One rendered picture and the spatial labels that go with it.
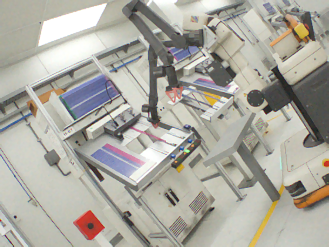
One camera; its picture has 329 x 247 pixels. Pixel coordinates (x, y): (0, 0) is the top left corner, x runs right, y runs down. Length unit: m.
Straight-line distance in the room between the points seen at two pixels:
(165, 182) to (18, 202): 2.01
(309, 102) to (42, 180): 3.13
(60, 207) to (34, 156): 0.76
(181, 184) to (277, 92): 1.24
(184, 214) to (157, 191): 0.32
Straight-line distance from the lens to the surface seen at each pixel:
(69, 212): 3.61
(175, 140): 2.09
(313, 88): 1.44
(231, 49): 1.59
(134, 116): 2.35
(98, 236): 1.79
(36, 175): 3.61
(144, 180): 1.81
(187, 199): 2.34
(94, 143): 2.24
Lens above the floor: 0.95
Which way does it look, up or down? 1 degrees down
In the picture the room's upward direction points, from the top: 37 degrees counter-clockwise
